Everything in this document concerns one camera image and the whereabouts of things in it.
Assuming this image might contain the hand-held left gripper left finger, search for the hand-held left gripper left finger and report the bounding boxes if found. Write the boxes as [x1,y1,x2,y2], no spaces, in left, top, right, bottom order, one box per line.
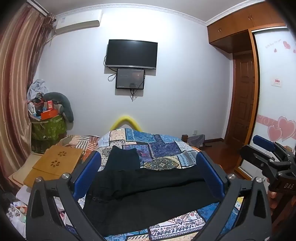
[25,151,104,241]

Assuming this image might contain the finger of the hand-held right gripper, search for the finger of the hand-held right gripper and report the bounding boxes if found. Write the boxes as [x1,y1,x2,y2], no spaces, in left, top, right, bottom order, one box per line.
[252,135,292,160]
[239,145,279,173]

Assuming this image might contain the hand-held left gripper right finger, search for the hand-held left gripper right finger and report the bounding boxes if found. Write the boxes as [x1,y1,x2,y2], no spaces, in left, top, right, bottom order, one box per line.
[196,152,272,241]

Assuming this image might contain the black pants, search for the black pants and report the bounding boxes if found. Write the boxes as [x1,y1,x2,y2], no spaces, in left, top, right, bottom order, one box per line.
[82,146,221,237]

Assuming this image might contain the person's right hand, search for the person's right hand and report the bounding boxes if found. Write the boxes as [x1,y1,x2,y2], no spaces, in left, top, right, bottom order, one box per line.
[267,189,282,210]

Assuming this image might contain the orange striped blanket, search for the orange striped blanket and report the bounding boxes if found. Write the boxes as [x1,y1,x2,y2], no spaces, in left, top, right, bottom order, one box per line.
[59,135,100,152]

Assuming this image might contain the wooden lap desk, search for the wooden lap desk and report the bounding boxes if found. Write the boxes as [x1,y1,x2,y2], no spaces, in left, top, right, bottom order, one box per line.
[23,145,84,188]

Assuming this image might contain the wooden door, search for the wooden door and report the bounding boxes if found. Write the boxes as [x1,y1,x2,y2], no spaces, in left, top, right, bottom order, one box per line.
[225,51,257,146]

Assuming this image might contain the patchwork quilt bed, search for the patchwork quilt bed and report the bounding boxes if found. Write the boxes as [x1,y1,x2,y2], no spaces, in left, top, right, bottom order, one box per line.
[54,127,243,241]

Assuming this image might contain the beige flat mat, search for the beige flat mat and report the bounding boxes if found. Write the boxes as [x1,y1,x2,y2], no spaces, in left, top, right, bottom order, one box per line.
[9,152,47,187]

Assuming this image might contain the orange box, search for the orange box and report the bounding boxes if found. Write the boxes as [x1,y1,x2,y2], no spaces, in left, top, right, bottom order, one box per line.
[40,109,58,120]

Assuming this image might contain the grey curved pillow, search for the grey curved pillow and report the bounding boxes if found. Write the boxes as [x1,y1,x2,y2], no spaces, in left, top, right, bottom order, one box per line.
[43,92,74,122]

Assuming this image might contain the pile of papers and packets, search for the pile of papers and packets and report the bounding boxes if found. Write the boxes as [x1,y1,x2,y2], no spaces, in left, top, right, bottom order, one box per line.
[5,185,35,232]

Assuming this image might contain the pile of pale clothes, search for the pile of pale clothes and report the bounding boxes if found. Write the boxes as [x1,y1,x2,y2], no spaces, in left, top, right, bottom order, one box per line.
[27,79,48,100]

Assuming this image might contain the pink striped curtain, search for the pink striped curtain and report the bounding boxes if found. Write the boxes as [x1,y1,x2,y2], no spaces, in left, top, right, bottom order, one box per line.
[0,2,56,186]

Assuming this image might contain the wooden overhead cabinet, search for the wooden overhead cabinet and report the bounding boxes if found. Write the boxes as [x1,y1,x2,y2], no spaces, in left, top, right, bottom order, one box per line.
[206,3,288,48]

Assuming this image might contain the white air conditioner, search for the white air conditioner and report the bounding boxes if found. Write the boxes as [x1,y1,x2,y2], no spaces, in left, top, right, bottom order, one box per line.
[54,9,103,36]

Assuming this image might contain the small black wall monitor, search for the small black wall monitor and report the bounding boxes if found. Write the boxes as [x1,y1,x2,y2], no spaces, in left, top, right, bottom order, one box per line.
[116,68,146,90]

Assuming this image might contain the black wall television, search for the black wall television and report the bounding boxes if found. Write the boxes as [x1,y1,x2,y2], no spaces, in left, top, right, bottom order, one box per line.
[105,39,158,70]

